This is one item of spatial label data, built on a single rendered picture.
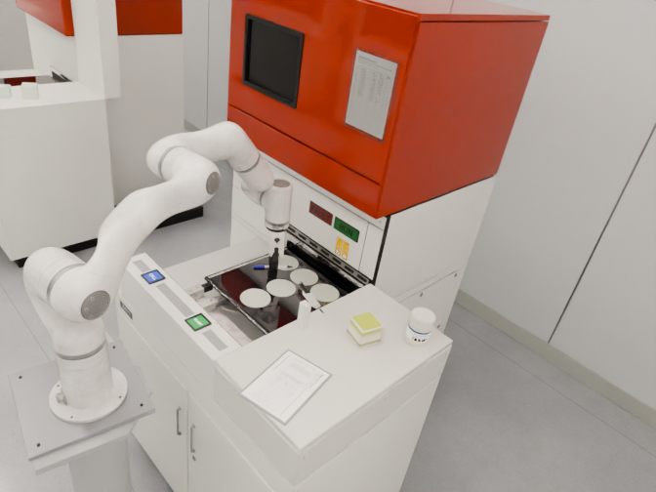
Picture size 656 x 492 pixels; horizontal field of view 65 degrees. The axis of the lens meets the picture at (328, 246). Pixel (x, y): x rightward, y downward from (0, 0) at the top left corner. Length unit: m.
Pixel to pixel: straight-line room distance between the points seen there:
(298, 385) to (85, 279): 0.57
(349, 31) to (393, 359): 0.93
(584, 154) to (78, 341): 2.40
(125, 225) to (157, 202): 0.09
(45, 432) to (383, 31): 1.33
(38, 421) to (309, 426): 0.68
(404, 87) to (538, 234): 1.80
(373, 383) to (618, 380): 2.03
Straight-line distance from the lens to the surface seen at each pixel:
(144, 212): 1.30
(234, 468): 1.61
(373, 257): 1.72
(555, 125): 2.93
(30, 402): 1.58
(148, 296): 1.66
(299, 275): 1.85
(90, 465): 1.66
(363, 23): 1.54
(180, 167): 1.32
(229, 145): 1.41
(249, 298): 1.73
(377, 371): 1.45
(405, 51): 1.45
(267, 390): 1.35
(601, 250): 2.98
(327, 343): 1.50
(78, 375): 1.42
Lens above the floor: 1.97
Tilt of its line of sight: 32 degrees down
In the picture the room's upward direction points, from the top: 9 degrees clockwise
